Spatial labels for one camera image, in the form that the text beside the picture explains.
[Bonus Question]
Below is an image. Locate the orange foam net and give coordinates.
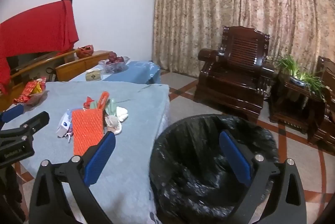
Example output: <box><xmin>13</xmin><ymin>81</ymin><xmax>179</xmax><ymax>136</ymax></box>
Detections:
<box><xmin>71</xmin><ymin>108</ymin><xmax>104</xmax><ymax>156</ymax></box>

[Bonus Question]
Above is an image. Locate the dark wooden slatted armchair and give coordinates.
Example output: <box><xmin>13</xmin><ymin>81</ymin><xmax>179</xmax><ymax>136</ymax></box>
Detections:
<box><xmin>194</xmin><ymin>26</ymin><xmax>274</xmax><ymax>122</ymax></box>

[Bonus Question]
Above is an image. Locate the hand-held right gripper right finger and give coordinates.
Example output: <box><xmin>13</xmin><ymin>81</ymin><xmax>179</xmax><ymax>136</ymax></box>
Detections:
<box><xmin>219</xmin><ymin>130</ymin><xmax>307</xmax><ymax>224</ymax></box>

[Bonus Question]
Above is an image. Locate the beige patterned curtain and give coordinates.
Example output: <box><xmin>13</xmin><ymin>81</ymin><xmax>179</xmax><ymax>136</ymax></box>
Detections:
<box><xmin>152</xmin><ymin>0</ymin><xmax>331</xmax><ymax>78</ymax></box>

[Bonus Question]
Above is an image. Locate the white small box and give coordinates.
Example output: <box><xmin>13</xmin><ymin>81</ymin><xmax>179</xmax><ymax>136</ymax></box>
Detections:
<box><xmin>56</xmin><ymin>109</ymin><xmax>75</xmax><ymax>139</ymax></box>

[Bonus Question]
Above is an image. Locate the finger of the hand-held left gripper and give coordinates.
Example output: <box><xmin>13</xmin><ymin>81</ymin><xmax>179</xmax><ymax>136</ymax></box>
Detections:
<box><xmin>0</xmin><ymin>111</ymin><xmax>50</xmax><ymax>139</ymax></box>
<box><xmin>0</xmin><ymin>104</ymin><xmax>25</xmax><ymax>123</ymax></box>

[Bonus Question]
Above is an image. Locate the potted green plant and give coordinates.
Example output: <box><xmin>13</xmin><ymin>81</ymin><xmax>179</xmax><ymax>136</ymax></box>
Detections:
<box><xmin>273</xmin><ymin>54</ymin><xmax>326</xmax><ymax>101</ymax></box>

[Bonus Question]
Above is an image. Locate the white tissue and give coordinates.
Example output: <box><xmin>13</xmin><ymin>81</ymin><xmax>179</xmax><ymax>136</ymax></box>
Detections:
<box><xmin>116</xmin><ymin>106</ymin><xmax>129</xmax><ymax>121</ymax></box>

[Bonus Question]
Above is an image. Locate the bag of red fruit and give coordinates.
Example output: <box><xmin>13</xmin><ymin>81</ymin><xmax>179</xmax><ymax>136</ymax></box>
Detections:
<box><xmin>99</xmin><ymin>56</ymin><xmax>130</xmax><ymax>74</ymax></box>

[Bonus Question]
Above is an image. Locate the dark wooden side table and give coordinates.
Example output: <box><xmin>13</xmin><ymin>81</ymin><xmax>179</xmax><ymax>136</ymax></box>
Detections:
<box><xmin>269</xmin><ymin>67</ymin><xmax>327</xmax><ymax>135</ymax></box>

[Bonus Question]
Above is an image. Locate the grey blue blanket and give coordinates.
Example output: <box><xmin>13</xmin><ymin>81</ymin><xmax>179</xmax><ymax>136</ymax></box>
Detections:
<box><xmin>0</xmin><ymin>80</ymin><xmax>170</xmax><ymax>224</ymax></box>

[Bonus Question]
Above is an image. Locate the black lined waste bin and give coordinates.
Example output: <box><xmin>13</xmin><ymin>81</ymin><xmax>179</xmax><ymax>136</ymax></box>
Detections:
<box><xmin>149</xmin><ymin>114</ymin><xmax>279</xmax><ymax>224</ymax></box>

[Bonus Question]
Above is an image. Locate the tissue box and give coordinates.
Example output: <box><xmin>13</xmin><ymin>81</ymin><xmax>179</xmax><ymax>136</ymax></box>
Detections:
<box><xmin>85</xmin><ymin>69</ymin><xmax>102</xmax><ymax>81</ymax></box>

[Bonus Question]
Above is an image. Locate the red cloth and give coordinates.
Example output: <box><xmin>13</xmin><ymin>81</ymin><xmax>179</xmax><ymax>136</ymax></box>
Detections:
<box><xmin>0</xmin><ymin>0</ymin><xmax>80</xmax><ymax>95</ymax></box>

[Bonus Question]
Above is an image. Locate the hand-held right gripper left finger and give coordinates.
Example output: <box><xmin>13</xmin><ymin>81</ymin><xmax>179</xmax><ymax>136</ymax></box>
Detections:
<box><xmin>29</xmin><ymin>131</ymin><xmax>117</xmax><ymax>224</ymax></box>

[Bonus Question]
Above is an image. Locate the red snack packet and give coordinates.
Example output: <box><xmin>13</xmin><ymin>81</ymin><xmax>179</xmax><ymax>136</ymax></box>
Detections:
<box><xmin>13</xmin><ymin>78</ymin><xmax>48</xmax><ymax>106</ymax></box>

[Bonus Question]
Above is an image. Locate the red ornament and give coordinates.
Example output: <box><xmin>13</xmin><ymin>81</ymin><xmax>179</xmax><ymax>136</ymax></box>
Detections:
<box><xmin>76</xmin><ymin>45</ymin><xmax>95</xmax><ymax>58</ymax></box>

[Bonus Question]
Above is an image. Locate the orange red tube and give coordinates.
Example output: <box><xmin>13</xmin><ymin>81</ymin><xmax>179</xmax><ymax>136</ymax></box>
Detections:
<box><xmin>90</xmin><ymin>91</ymin><xmax>110</xmax><ymax>110</ymax></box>

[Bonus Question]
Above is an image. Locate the blue tablecloth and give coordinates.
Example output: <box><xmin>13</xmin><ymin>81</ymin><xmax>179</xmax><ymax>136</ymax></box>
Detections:
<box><xmin>71</xmin><ymin>60</ymin><xmax>161</xmax><ymax>85</ymax></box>

